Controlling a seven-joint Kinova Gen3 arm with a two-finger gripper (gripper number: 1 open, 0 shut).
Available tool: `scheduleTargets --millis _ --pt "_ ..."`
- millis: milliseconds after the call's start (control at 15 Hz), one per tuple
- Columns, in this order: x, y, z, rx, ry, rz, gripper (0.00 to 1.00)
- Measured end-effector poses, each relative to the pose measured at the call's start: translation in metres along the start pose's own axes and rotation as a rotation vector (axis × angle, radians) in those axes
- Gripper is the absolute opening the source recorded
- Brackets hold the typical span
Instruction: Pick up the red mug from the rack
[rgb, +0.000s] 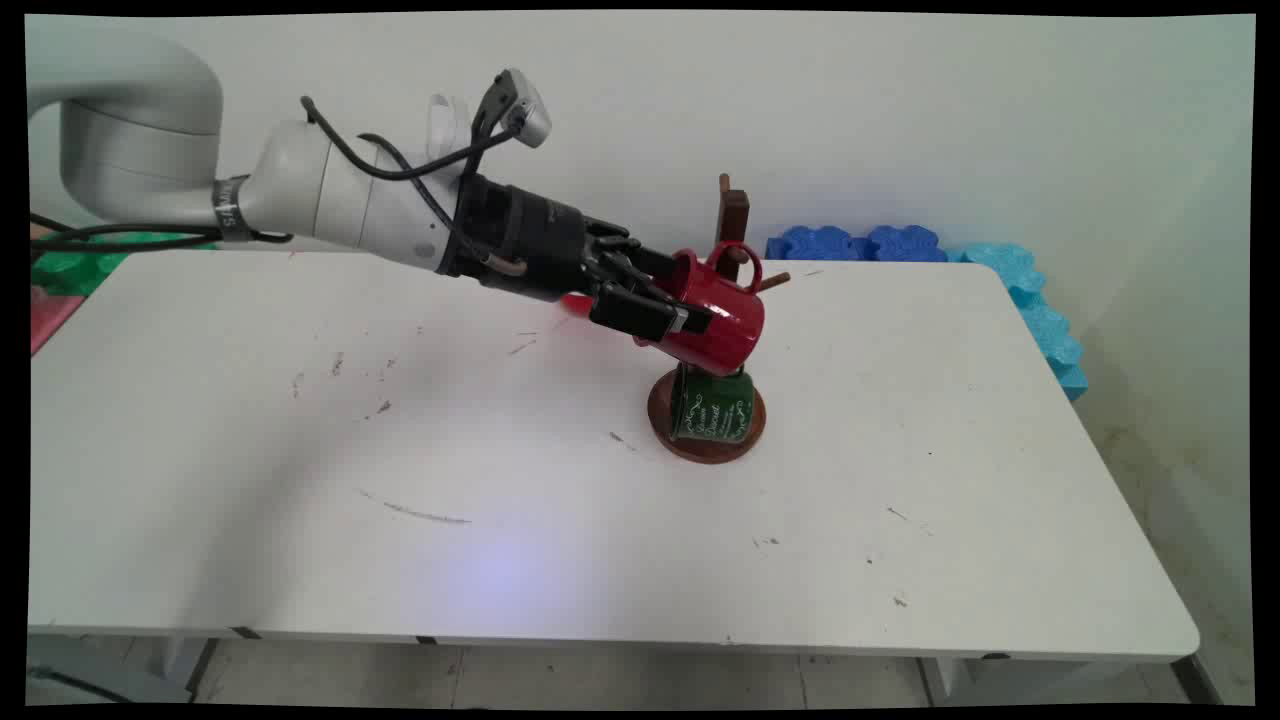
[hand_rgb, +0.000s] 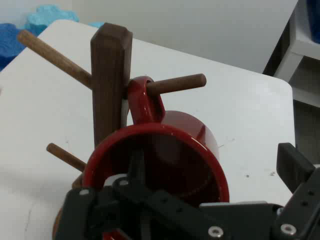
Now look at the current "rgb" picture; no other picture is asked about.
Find black camera cable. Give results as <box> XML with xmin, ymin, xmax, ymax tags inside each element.
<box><xmin>300</xmin><ymin>95</ymin><xmax>523</xmax><ymax>182</ymax></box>

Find grey printed strap on arm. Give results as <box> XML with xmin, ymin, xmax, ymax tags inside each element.
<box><xmin>213</xmin><ymin>176</ymin><xmax>253</xmax><ymax>242</ymax></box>

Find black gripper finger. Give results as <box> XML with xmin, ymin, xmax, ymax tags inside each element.
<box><xmin>586</xmin><ymin>222</ymin><xmax>693</xmax><ymax>301</ymax></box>
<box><xmin>588</xmin><ymin>282</ymin><xmax>717</xmax><ymax>347</ymax></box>

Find green foam mat tile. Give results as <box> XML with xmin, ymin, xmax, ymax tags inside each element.
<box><xmin>30</xmin><ymin>232</ymin><xmax>217</xmax><ymax>298</ymax></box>

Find green enamel mug white print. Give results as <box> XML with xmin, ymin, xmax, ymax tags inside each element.
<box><xmin>668</xmin><ymin>364</ymin><xmax>757</xmax><ymax>444</ymax></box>

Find black cable bundle along arm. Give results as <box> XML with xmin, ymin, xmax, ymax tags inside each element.
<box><xmin>30</xmin><ymin>212</ymin><xmax>296</xmax><ymax>252</ymax></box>

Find white table leg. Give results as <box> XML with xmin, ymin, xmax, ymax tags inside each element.
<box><xmin>918</xmin><ymin>657</ymin><xmax>1003</xmax><ymax>707</ymax></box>
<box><xmin>150</xmin><ymin>636</ymin><xmax>218</xmax><ymax>693</ymax></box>

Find red foam mat tile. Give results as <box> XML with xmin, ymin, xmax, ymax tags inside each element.
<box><xmin>30</xmin><ymin>285</ymin><xmax>89</xmax><ymax>356</ymax></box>

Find light blue foam mat tile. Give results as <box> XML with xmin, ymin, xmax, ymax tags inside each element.
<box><xmin>950</xmin><ymin>241</ymin><xmax>1089</xmax><ymax>402</ymax></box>

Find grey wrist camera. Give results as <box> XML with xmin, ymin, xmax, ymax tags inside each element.
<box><xmin>478</xmin><ymin>68</ymin><xmax>553</xmax><ymax>150</ymax></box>

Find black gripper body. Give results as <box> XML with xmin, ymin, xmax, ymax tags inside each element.
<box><xmin>438</xmin><ymin>174</ymin><xmax>641</xmax><ymax>303</ymax></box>

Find dark blue foam mat tile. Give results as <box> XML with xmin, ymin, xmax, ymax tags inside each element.
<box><xmin>765</xmin><ymin>225</ymin><xmax>869</xmax><ymax>263</ymax></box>
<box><xmin>864</xmin><ymin>225</ymin><xmax>949</xmax><ymax>263</ymax></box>

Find black cable with copper plug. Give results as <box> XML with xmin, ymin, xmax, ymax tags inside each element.
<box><xmin>358</xmin><ymin>132</ymin><xmax>527</xmax><ymax>279</ymax></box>

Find red enamel mug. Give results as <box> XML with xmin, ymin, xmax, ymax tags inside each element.
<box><xmin>634</xmin><ymin>240</ymin><xmax>767</xmax><ymax>378</ymax></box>

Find brown wooden mug tree stand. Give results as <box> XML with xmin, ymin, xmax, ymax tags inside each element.
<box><xmin>647</xmin><ymin>173</ymin><xmax>792</xmax><ymax>465</ymax></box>

